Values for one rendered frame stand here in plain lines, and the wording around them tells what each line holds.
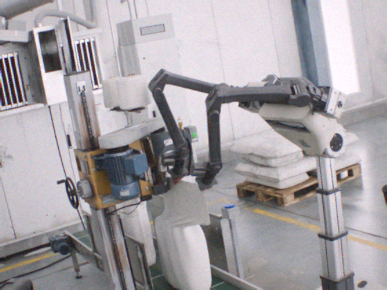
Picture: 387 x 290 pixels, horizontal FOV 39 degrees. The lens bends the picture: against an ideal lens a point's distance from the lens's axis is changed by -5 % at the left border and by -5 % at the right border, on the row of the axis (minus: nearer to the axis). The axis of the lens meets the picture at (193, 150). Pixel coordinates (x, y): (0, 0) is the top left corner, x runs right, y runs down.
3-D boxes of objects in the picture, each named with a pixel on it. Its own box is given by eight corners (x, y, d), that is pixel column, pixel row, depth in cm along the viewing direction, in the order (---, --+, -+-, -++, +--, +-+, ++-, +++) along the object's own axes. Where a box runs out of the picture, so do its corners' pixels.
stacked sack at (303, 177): (311, 180, 601) (309, 169, 598) (280, 192, 580) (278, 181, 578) (274, 172, 658) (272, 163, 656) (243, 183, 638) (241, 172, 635)
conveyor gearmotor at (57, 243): (77, 254, 460) (73, 237, 457) (60, 259, 453) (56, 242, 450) (66, 245, 486) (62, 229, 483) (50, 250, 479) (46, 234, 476)
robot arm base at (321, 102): (320, 87, 256) (314, 112, 255) (307, 81, 252) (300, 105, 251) (333, 87, 248) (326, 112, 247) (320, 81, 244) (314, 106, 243)
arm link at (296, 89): (318, 96, 245) (315, 88, 248) (302, 88, 240) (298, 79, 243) (305, 109, 250) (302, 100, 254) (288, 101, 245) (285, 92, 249)
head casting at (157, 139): (197, 172, 330) (188, 121, 324) (159, 184, 319) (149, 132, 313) (173, 166, 356) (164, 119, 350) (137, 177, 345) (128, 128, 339)
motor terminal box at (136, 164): (150, 174, 290) (146, 152, 287) (138, 180, 282) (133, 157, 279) (138, 174, 295) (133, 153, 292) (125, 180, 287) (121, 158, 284)
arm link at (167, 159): (187, 148, 300) (182, 141, 307) (166, 150, 296) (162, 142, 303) (185, 168, 306) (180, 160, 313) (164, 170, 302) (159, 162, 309)
